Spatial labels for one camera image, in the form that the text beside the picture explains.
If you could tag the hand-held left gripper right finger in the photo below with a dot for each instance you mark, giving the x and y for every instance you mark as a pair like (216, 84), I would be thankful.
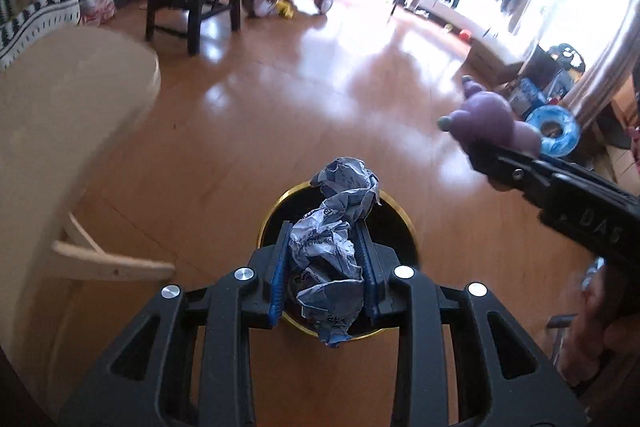
(370, 277)

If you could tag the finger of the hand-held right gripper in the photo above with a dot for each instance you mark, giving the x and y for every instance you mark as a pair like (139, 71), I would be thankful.
(515, 174)

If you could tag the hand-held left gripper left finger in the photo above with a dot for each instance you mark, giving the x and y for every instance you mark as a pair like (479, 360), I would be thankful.
(278, 277)

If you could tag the printed paper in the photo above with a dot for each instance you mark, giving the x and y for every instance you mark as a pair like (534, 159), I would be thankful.
(325, 247)

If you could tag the black gold-rimmed trash bin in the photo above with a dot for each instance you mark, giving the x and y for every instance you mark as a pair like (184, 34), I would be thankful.
(400, 227)

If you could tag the person's right hand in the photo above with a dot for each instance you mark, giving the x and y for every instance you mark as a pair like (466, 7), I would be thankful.
(587, 337)

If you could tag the cardboard box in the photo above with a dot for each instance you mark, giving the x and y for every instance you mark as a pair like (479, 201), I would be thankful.
(490, 59)

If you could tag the beige curtain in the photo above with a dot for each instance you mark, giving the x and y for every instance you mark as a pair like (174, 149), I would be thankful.
(607, 67)

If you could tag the small red ball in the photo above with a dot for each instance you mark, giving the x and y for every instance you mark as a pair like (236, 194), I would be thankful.
(465, 35)

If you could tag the yellow toy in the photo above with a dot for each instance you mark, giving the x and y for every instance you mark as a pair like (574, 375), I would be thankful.
(284, 9)

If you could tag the round light wooden table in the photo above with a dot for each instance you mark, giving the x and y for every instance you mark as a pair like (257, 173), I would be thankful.
(55, 117)

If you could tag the pink plastic bag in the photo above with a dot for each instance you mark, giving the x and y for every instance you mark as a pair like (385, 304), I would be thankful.
(97, 6)

